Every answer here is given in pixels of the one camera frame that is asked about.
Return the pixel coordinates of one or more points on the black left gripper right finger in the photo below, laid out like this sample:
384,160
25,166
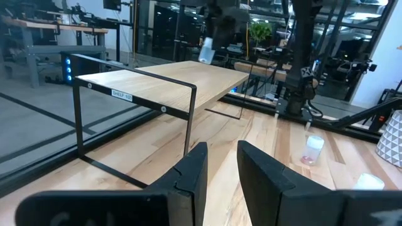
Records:
276,201

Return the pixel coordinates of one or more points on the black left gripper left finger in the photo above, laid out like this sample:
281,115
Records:
176,194

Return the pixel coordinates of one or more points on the clear plastic pill bottle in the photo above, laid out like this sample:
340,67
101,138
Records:
207,51

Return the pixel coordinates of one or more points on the large translucent white pill bottle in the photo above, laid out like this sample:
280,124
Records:
369,182

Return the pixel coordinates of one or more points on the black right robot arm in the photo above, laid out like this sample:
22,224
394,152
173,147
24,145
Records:
301,47

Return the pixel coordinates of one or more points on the white shelf label sticker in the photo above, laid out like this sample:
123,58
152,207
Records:
122,95

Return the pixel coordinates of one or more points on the green leafy potted plant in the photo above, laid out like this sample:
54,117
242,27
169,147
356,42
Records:
260,31

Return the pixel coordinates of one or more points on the wooden background table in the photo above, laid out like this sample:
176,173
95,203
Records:
260,69

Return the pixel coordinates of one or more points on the black hanging monitor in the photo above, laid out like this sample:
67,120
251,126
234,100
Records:
111,4

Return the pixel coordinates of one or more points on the white geometric patterned container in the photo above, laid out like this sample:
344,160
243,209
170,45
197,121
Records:
392,141

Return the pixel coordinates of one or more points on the black computer blue lights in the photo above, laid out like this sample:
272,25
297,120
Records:
66,75

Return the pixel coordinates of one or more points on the wooden workbench grey legs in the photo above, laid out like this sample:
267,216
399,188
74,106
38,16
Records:
63,49

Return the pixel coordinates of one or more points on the wooden table black frame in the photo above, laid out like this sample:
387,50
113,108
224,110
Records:
176,81

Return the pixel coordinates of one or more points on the black metal frame strut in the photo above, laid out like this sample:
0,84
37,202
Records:
370,113

